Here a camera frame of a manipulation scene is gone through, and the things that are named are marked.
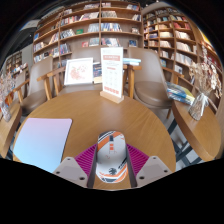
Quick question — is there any blue pink gradient mouse pad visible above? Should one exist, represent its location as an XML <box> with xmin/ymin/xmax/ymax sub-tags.
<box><xmin>12</xmin><ymin>117</ymin><xmax>73</xmax><ymax>174</ymax></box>

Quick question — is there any white framed red picture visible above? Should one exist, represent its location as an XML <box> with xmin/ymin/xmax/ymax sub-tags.
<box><xmin>63</xmin><ymin>57</ymin><xmax>95</xmax><ymax>86</ymax></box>

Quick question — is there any white orange patterned computer mouse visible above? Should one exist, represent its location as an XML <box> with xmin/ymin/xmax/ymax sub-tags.
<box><xmin>95</xmin><ymin>130</ymin><xmax>129</xmax><ymax>184</ymax></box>

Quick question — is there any blue magazine stack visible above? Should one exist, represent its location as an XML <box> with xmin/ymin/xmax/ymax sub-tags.
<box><xmin>165</xmin><ymin>81</ymin><xmax>196</xmax><ymax>106</ymax></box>

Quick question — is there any light blue book stack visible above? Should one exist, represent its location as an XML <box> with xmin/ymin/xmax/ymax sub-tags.
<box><xmin>122</xmin><ymin>57</ymin><xmax>142</xmax><ymax>67</ymax></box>

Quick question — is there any round wooden side table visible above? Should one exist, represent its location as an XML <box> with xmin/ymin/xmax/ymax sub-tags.
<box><xmin>0</xmin><ymin>101</ymin><xmax>23</xmax><ymax>159</ymax></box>
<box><xmin>171</xmin><ymin>99</ymin><xmax>223</xmax><ymax>164</ymax></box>

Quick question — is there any wide wooden bookshelf unit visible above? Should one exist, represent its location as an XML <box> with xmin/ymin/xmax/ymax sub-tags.
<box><xmin>32</xmin><ymin>0</ymin><xmax>143</xmax><ymax>69</ymax></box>

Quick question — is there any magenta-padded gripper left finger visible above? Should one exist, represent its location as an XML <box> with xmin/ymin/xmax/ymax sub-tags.
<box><xmin>52</xmin><ymin>143</ymin><xmax>98</xmax><ymax>189</ymax></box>

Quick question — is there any dark cover book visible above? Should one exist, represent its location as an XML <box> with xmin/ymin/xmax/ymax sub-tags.
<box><xmin>92</xmin><ymin>63</ymin><xmax>103</xmax><ymax>84</ymax></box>

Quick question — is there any beige wooden armchair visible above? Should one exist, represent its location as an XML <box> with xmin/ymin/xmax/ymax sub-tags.
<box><xmin>14</xmin><ymin>55</ymin><xmax>56</xmax><ymax>116</ymax></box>
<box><xmin>128</xmin><ymin>47</ymin><xmax>181</xmax><ymax>119</ymax></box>
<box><xmin>36</xmin><ymin>46</ymin><xmax>141</xmax><ymax>101</ymax></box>

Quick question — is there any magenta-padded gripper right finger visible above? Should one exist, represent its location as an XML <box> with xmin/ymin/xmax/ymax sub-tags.
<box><xmin>125</xmin><ymin>143</ymin><xmax>173</xmax><ymax>188</ymax></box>

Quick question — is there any curved wooden bookshelf unit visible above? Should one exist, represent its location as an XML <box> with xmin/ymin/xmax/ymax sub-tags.
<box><xmin>141</xmin><ymin>6</ymin><xmax>224</xmax><ymax>111</ymax></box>

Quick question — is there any small distant wooden bookshelf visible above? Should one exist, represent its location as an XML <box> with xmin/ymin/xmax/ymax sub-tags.
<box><xmin>4</xmin><ymin>50</ymin><xmax>24</xmax><ymax>76</ymax></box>

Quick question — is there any white sign on wooden base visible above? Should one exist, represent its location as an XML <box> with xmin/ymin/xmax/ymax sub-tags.
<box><xmin>99</xmin><ymin>46</ymin><xmax>125</xmax><ymax>104</ymax></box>

